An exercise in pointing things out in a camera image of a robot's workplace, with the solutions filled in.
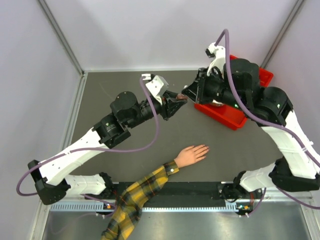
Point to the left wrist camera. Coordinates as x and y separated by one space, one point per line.
156 85

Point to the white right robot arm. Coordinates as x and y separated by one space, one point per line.
298 169

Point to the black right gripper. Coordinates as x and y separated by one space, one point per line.
196 91

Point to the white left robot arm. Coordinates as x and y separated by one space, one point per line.
53 181

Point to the red plastic bin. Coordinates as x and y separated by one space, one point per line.
230 115

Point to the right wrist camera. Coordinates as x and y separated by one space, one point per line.
218 55

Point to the pink nail polish bottle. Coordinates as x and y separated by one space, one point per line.
181 97

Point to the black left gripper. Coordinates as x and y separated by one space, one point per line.
170 105

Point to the yellow plaid sleeve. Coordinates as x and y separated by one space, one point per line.
132 200

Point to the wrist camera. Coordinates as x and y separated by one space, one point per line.
218 55
156 85

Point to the mannequin hand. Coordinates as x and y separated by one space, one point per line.
191 155

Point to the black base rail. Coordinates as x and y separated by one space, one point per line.
197 194

